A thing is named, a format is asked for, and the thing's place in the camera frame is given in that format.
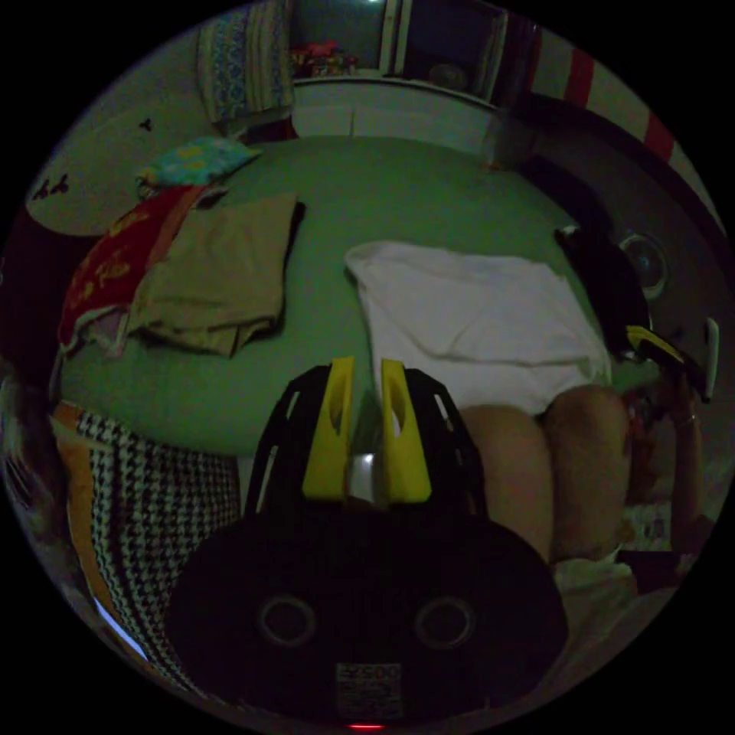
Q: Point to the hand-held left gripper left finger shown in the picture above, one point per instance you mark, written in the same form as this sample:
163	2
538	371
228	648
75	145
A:
328	442

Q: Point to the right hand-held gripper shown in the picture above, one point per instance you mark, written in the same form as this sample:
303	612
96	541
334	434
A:
692	376

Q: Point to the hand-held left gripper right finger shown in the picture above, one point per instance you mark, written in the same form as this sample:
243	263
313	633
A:
409	453

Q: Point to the white short sleeve shirt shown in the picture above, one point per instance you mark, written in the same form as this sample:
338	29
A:
476	313

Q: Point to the person's right hand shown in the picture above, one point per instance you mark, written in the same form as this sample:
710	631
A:
677	402

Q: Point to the black garment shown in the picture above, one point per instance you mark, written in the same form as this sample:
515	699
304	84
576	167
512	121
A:
608	281

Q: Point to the fan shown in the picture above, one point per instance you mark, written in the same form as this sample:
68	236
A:
646	265

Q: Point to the person's body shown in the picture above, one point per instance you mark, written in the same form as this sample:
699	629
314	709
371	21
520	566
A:
511	465

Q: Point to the houndstooth blanket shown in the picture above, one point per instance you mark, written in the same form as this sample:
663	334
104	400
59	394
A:
155	517

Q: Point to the pile of clothes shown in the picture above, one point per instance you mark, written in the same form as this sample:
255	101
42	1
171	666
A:
221	275

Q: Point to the bed with green sheet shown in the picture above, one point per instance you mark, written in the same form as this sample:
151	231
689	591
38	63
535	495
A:
367	195

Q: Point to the red printed blanket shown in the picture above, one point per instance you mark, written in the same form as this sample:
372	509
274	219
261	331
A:
109	270

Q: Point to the red and white striped curtain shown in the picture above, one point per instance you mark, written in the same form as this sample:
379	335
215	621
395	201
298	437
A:
580	74

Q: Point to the colourful printed pillow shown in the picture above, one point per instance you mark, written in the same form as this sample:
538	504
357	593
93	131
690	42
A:
192	161

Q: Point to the patterned curtain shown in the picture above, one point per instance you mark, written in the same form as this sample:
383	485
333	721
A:
244	63

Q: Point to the window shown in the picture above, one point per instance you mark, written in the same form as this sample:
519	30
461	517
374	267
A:
396	40

